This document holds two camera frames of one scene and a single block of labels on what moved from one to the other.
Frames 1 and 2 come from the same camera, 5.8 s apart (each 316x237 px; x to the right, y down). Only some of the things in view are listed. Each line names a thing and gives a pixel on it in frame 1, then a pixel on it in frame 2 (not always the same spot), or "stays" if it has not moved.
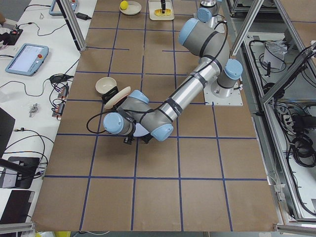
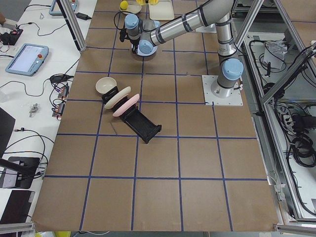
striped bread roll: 158,12 -> 152,2
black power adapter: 83,16 stays
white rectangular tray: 156,4 stays
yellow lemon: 124,5 stays
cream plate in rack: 123,93 stays
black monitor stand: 24,167 stays
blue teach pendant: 27,59 stays
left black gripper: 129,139 -> 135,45
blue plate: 139,131 -> 146,49
